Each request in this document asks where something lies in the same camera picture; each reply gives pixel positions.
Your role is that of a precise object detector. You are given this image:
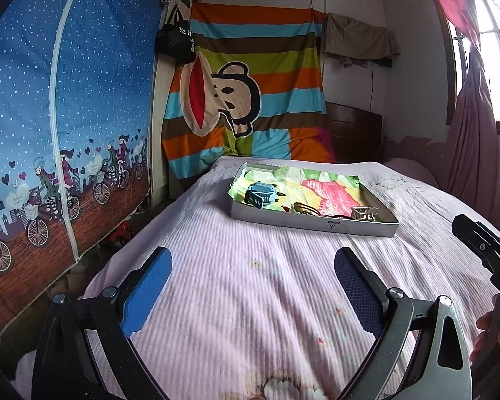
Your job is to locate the silver square buckle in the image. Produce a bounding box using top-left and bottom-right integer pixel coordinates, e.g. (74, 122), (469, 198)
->
(351, 206), (378, 221)

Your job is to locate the brown hair tie amber bead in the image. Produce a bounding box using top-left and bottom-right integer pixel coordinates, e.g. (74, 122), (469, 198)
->
(292, 202), (322, 217)

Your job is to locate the person's right hand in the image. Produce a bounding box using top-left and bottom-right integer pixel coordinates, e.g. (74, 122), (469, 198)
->
(468, 311), (500, 363)

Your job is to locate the pink window curtain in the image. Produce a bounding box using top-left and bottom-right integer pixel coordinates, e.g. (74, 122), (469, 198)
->
(435, 0), (500, 223)

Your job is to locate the grey cardboard tray box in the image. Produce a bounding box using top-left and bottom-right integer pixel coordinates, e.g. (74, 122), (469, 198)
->
(227, 163), (399, 237)

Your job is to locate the colourful painted paper sheet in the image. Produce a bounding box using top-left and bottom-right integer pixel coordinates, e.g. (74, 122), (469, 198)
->
(228, 163), (367, 217)

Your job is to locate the dark wooden headboard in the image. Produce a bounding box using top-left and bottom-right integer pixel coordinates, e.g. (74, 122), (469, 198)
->
(326, 102), (383, 163)

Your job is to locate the pink ribbed bed cover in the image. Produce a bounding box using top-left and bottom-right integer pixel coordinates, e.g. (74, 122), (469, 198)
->
(85, 157), (496, 399)

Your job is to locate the blue kids smart watch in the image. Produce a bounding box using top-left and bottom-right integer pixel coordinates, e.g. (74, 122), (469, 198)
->
(244, 182), (286, 210)

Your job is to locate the khaki hanging garment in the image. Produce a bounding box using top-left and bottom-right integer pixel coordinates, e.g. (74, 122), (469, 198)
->
(323, 13), (400, 68)

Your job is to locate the striped monkey cartoon blanket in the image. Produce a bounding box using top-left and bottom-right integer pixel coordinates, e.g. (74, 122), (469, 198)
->
(161, 2), (335, 187)

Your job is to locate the blue bicycle print wardrobe cover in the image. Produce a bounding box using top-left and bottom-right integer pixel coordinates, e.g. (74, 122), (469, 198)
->
(0, 0), (163, 336)

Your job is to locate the black hanging bag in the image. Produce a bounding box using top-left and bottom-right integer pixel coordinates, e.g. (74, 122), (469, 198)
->
(154, 5), (196, 65)

